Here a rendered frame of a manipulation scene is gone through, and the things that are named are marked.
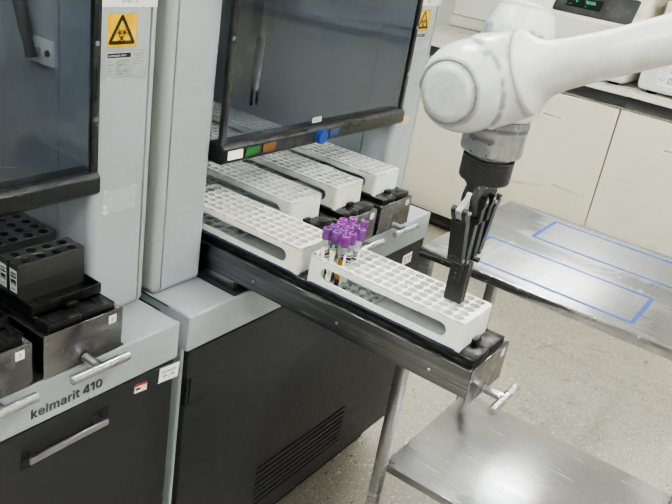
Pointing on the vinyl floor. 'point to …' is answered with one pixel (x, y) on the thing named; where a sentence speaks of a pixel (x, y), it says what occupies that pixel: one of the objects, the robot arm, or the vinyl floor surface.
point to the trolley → (661, 276)
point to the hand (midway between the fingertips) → (458, 279)
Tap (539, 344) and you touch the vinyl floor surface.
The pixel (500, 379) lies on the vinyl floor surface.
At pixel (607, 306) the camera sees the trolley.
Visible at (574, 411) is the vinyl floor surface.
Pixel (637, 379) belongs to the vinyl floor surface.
